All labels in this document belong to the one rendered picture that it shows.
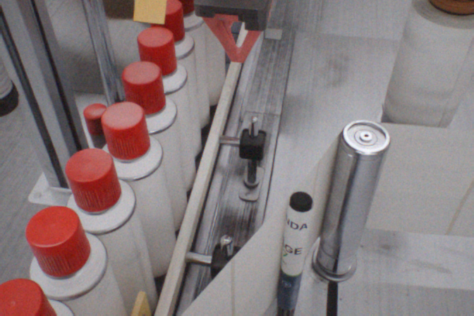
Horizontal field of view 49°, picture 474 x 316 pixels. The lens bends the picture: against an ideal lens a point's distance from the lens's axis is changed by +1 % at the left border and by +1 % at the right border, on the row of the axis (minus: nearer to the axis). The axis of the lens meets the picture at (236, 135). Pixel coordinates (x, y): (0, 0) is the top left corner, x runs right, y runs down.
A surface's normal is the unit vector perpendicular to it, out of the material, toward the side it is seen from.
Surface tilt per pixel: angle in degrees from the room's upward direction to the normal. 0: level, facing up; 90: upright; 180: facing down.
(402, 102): 88
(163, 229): 90
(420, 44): 87
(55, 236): 2
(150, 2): 48
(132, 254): 90
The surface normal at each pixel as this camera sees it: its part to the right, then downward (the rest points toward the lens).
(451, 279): 0.00, -0.70
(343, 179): -0.69, 0.51
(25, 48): -0.18, 0.70
